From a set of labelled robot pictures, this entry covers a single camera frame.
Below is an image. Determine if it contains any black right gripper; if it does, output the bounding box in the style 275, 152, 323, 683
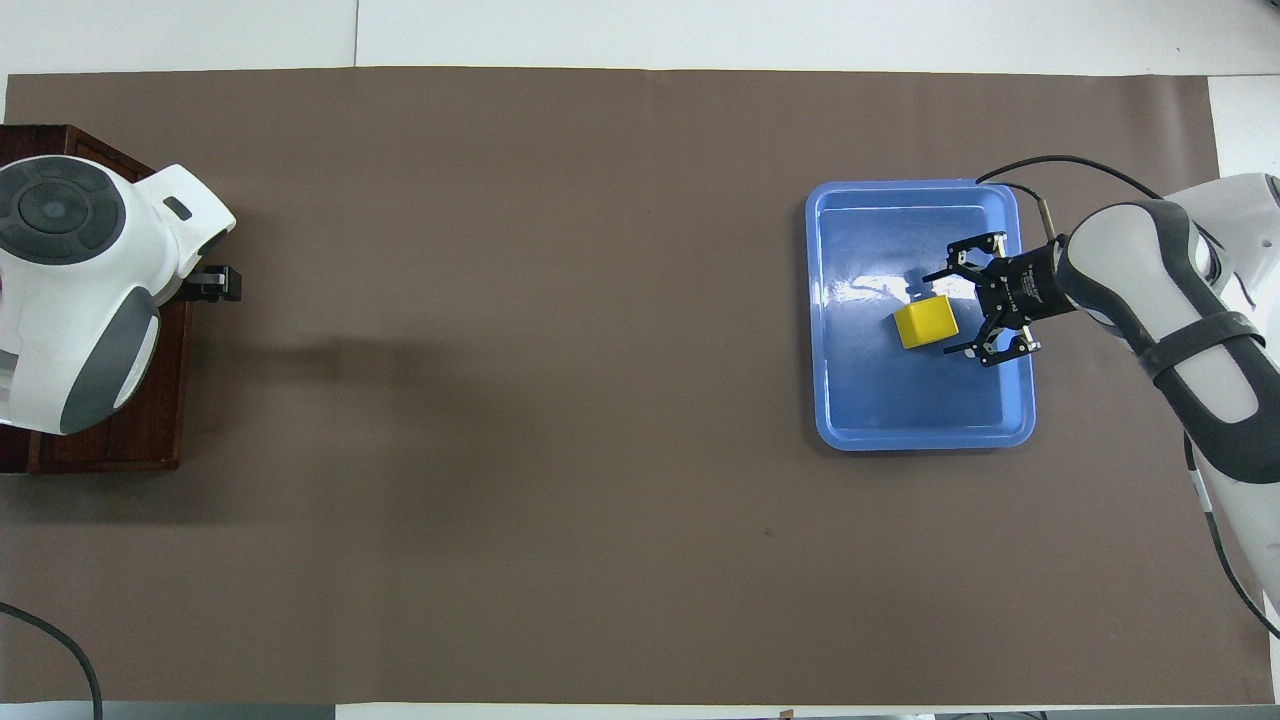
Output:
921, 231, 1067, 369

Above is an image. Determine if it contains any yellow cube block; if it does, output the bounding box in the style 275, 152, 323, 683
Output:
893, 294, 960, 351

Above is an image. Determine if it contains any blue plastic tray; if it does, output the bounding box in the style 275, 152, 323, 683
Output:
805, 179, 1037, 452

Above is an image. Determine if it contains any dark wooden cabinet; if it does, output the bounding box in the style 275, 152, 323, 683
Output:
0, 124, 194, 475

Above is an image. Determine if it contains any brown table mat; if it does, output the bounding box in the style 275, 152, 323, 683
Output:
0, 66, 1251, 706

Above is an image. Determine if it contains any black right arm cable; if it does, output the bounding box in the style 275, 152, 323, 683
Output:
974, 154, 1280, 641

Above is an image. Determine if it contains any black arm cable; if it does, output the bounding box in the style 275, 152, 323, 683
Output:
974, 154, 1280, 641
0, 600, 105, 720

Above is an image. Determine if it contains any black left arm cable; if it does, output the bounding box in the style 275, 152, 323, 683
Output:
0, 600, 105, 720

